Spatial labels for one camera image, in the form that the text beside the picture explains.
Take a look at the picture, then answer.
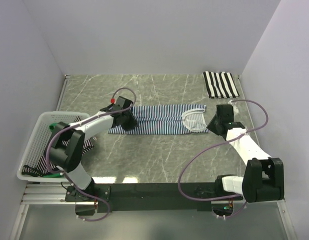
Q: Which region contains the folded black white tank top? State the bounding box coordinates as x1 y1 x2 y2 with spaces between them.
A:
203 71 240 99

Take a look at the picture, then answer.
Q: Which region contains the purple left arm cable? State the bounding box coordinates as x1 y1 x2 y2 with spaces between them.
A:
45 87 137 223

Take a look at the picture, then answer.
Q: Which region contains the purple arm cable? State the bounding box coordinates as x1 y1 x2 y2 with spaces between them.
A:
178 99 269 221
45 87 137 223

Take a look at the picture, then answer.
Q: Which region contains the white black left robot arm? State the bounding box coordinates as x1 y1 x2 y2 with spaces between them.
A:
45 96 138 201

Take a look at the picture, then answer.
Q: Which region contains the blue white striped tank top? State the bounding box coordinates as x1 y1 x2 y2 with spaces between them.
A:
108 104 209 135

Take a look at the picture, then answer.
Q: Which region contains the dark striped tank top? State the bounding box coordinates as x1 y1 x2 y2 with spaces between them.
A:
20 113 88 178

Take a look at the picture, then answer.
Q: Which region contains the green garment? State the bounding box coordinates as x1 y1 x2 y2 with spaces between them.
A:
43 122 63 178

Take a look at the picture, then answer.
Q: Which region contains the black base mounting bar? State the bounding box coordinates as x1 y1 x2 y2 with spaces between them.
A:
64 182 245 216

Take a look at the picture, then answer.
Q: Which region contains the white plastic laundry basket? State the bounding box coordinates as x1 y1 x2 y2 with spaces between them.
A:
16 111 90 183

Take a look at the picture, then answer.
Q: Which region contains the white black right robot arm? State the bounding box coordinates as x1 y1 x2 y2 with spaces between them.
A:
207 104 285 203

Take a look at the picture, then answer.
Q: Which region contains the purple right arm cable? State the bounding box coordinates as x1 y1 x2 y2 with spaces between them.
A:
178 99 269 221

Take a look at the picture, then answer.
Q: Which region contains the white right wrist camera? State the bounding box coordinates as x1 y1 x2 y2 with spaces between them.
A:
227 100 240 116

